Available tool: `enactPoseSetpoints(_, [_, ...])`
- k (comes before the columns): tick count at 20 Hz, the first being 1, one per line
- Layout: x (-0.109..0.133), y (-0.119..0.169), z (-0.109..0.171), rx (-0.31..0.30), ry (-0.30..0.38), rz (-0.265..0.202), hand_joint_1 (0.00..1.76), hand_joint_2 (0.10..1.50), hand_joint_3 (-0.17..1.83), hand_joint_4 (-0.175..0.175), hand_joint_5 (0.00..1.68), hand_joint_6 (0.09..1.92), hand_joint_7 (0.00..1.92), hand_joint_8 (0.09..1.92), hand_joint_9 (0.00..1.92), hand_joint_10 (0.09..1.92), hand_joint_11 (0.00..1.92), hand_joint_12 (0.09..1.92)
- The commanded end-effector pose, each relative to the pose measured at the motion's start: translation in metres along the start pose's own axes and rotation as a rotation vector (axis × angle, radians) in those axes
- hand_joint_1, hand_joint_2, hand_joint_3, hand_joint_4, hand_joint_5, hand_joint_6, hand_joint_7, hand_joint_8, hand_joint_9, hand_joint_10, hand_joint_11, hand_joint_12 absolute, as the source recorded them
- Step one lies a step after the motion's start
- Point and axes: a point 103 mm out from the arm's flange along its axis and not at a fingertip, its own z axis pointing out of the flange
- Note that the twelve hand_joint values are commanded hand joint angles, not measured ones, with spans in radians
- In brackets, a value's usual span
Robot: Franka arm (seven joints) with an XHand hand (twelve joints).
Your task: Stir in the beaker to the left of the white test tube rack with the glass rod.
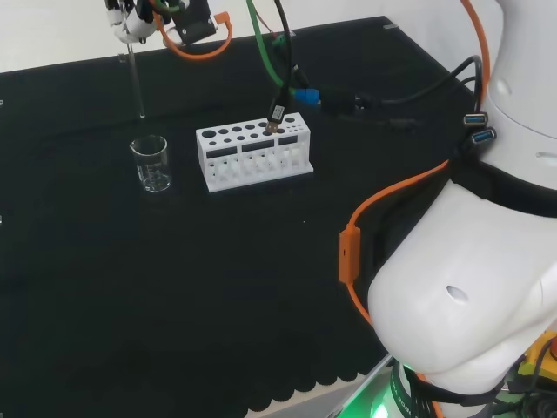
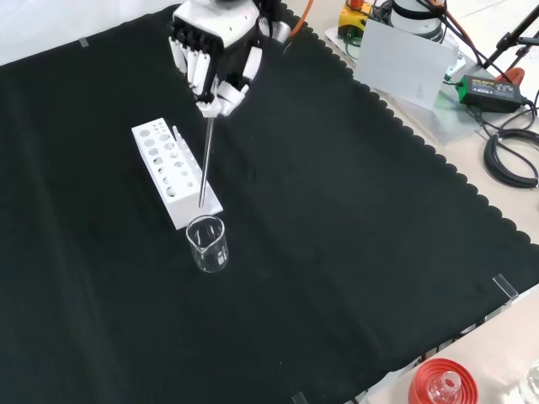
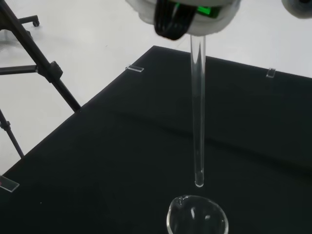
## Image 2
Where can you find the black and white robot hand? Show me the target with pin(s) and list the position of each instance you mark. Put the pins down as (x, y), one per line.
(219, 25)

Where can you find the clear glass rod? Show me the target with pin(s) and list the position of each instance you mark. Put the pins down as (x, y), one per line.
(206, 164)

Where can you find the white test tube rack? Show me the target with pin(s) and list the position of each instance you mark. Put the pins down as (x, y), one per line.
(168, 181)

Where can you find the clear glass beaker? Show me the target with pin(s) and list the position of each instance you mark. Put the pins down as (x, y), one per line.
(208, 248)

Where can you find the yellow stop button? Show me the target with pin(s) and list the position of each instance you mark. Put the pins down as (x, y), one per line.
(353, 23)

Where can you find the clear acrylic clip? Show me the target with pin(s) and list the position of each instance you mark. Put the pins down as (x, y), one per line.
(300, 398)
(505, 287)
(84, 42)

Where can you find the pale board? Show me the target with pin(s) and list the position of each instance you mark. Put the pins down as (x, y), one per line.
(400, 63)

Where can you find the black bench cloth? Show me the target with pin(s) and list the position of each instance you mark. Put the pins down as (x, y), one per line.
(316, 210)

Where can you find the black power adapter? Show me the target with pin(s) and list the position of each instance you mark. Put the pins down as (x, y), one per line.
(490, 93)

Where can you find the black tripod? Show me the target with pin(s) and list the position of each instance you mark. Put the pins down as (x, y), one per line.
(511, 35)

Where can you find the clear glass flask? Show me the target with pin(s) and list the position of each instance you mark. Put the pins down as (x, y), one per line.
(444, 389)

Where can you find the clear glass vessel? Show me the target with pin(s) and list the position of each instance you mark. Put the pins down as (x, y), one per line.
(531, 385)

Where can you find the grey base plate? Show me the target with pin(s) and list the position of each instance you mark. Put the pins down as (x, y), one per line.
(455, 124)

